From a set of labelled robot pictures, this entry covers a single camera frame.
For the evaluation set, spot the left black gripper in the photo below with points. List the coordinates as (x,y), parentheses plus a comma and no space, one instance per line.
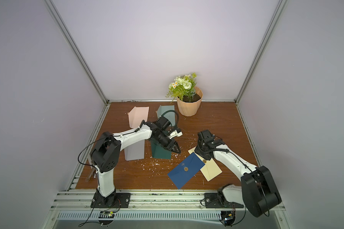
(171,145)

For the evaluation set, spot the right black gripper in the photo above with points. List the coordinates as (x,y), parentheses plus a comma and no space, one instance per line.
(202,151)

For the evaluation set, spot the dark green envelope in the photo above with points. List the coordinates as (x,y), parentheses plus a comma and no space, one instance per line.
(158,151)

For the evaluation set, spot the cream yellow envelope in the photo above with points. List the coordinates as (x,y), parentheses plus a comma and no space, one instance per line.
(210,169)

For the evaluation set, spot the navy blue envelope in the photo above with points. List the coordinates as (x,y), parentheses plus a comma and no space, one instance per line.
(181,174)

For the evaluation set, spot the mint green envelope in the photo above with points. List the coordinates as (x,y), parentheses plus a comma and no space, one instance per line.
(170,115)

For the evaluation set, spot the grey envelope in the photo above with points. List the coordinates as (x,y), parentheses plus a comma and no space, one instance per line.
(135,151)

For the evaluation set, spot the pink envelope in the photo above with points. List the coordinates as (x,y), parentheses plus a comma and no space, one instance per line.
(136,115)

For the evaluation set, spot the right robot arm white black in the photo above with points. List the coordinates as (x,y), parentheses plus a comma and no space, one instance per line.
(258,191)

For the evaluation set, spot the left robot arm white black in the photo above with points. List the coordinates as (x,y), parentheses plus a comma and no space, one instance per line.
(105,155)

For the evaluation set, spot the artificial green flower plant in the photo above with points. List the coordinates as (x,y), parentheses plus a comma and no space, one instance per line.
(183,88)

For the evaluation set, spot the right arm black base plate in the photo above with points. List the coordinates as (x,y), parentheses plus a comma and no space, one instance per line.
(215,200)

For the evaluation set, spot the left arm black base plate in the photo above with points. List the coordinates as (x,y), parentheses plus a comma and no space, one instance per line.
(114,200)

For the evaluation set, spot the aluminium rail frame front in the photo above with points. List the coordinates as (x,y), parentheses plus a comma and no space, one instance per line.
(139,199)

